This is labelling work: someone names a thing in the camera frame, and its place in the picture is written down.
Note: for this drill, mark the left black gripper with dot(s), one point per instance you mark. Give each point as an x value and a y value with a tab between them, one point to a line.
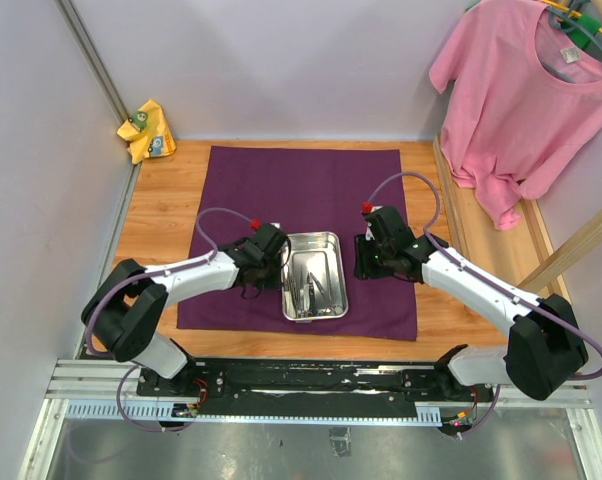
276	281

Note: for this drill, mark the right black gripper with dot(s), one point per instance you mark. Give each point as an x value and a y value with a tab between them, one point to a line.
363	268

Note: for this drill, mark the steel instrument tray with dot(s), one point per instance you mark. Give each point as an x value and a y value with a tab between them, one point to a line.
320	254

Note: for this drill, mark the purple surgical wrap cloth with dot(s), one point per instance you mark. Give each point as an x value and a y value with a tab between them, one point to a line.
305	191

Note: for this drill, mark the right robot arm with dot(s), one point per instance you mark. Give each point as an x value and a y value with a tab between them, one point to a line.
542	350

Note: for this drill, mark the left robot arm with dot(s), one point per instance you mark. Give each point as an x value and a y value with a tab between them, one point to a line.
122	317

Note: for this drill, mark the steel scissors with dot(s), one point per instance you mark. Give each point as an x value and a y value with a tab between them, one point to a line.
329	306

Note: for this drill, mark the steel forceps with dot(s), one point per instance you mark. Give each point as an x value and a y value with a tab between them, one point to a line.
302	294

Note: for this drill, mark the wooden tray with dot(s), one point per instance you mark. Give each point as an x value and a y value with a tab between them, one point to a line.
511	255

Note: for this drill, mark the yellow paper bag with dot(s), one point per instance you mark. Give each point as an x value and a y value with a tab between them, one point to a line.
147	133

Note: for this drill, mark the pink t-shirt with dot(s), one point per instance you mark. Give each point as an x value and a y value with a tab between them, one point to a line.
524	101

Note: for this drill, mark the wooden beam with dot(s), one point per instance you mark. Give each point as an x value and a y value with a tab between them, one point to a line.
570	252

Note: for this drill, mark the grey clothes hanger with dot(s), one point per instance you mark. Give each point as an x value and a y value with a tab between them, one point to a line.
576	40

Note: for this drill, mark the green hanger clip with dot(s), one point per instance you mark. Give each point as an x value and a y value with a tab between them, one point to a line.
587	25

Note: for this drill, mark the yellow hoop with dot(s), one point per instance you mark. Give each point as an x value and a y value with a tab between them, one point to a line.
601	30

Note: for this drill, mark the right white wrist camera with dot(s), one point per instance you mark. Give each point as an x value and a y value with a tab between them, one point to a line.
369	236

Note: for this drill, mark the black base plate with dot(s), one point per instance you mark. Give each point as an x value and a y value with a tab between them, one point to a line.
295	389

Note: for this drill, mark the aluminium rail frame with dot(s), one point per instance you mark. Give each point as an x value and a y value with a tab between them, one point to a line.
95	389

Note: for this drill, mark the aluminium corner post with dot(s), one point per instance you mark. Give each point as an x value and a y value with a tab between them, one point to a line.
82	37

